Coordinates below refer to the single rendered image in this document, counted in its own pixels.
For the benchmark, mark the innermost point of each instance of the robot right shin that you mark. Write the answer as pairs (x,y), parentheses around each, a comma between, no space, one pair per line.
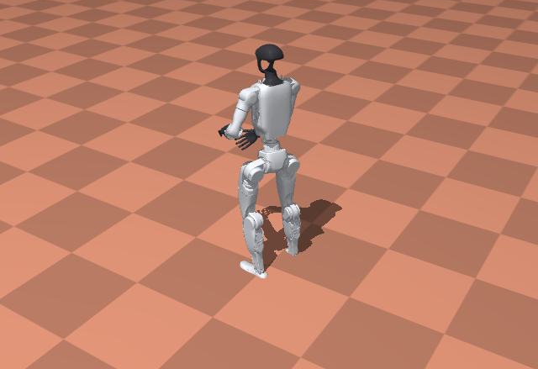
(291,230)

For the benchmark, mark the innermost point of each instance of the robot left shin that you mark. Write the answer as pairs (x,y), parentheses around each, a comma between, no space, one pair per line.
(254,240)

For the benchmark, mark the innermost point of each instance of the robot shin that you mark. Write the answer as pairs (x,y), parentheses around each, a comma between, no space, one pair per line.
(291,230)
(254,240)

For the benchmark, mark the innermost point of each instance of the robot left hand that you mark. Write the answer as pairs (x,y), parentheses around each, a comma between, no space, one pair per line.
(222,130)

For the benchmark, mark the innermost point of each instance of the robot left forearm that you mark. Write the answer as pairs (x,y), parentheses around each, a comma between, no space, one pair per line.
(226,132)

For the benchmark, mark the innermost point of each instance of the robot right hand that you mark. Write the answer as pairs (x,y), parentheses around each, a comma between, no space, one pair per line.
(250,136)

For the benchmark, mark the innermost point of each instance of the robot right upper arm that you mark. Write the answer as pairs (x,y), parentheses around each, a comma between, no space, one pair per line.
(295,89)

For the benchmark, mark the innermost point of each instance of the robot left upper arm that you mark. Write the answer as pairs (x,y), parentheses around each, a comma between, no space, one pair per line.
(247,97)

